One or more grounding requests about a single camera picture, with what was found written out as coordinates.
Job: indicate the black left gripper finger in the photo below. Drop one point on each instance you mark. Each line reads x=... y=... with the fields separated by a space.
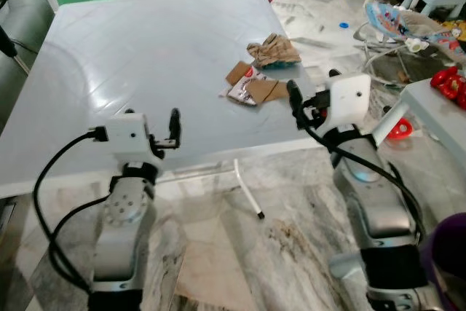
x=175 y=125
x=130 y=113

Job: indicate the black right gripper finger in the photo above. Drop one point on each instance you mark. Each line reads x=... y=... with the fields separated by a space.
x=294 y=96
x=335 y=73

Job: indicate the plain brown cardboard piece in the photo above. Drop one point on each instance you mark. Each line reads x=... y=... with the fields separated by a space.
x=269 y=90

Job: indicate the brown paper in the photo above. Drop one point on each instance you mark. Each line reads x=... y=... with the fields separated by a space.
x=275 y=51

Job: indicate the red white printed carton piece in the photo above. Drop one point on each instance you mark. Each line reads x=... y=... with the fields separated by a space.
x=244 y=87

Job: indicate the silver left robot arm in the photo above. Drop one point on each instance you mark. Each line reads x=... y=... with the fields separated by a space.
x=124 y=223

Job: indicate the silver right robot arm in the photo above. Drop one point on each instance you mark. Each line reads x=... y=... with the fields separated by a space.
x=371 y=209

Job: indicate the purple rubbish bin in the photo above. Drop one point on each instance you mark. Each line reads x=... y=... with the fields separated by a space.
x=448 y=267

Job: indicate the small blue lid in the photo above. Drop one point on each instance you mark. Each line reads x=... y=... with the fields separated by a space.
x=344 y=25

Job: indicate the colourful baby bouncer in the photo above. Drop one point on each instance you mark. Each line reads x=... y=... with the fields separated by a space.
x=397 y=23

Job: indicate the white metal table leg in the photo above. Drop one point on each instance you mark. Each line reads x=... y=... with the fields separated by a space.
x=247 y=189

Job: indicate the small grey plastic table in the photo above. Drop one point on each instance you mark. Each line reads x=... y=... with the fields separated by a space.
x=437 y=118

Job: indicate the red plastic toy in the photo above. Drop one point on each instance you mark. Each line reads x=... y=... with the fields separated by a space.
x=450 y=85

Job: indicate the dark grey sofa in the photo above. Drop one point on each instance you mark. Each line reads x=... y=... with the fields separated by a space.
x=22 y=41

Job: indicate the yellow patterned round toy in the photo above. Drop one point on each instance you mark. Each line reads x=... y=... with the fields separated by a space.
x=459 y=30

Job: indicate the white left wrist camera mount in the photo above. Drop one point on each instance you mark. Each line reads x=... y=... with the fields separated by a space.
x=122 y=136

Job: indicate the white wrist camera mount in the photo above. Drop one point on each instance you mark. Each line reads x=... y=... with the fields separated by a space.
x=122 y=136
x=348 y=101

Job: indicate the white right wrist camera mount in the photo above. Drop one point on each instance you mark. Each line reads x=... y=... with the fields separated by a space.
x=348 y=101

